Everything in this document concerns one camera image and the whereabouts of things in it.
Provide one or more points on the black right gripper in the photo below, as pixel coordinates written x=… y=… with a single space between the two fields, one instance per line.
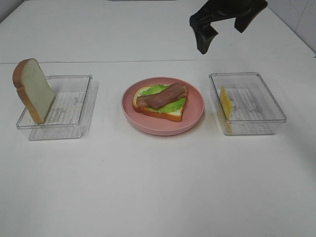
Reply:
x=243 y=11

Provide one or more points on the green lettuce leaf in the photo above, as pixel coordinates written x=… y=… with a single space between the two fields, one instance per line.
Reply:
x=174 y=107

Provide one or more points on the bread slice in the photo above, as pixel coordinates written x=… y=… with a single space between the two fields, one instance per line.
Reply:
x=33 y=89
x=171 y=117

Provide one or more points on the curved bacon strip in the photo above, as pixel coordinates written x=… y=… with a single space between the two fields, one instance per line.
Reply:
x=166 y=96

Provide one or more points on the yellow cheese slice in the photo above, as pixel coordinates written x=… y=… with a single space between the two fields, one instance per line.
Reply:
x=227 y=108

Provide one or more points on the pink round plate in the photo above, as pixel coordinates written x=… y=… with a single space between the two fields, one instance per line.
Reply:
x=192 y=113

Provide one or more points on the clear plastic ingredients box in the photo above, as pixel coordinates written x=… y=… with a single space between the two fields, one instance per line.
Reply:
x=255 y=110

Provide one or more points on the clear plastic bread box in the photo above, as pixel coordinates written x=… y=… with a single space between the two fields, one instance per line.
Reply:
x=70 y=113

